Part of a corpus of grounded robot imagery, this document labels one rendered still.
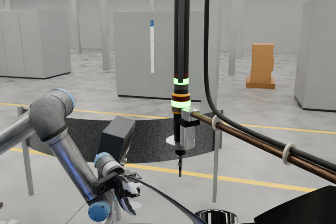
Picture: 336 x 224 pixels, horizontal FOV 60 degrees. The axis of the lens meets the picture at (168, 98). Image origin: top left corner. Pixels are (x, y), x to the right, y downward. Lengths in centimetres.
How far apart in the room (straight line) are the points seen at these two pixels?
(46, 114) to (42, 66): 937
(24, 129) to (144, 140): 149
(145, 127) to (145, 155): 26
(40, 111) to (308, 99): 607
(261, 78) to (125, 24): 408
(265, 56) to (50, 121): 784
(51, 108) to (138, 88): 613
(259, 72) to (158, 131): 637
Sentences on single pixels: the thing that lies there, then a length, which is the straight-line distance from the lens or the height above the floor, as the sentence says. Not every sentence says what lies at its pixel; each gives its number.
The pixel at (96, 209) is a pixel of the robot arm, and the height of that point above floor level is 111.
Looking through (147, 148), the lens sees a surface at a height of 69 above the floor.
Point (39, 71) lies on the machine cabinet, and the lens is 1051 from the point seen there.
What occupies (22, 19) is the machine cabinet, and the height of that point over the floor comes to 193.
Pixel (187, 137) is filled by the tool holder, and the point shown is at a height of 148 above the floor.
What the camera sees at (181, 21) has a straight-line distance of 63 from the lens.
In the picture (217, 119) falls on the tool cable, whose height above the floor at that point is 155.
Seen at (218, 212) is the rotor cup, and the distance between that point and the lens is 81.
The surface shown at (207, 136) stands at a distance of 278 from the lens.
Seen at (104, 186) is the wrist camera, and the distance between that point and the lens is 105.
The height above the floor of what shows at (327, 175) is 154.
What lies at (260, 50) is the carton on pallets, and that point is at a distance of 856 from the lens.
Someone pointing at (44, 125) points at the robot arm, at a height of 141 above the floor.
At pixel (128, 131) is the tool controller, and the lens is 144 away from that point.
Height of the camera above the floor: 173
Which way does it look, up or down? 14 degrees down
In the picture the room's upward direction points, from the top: straight up
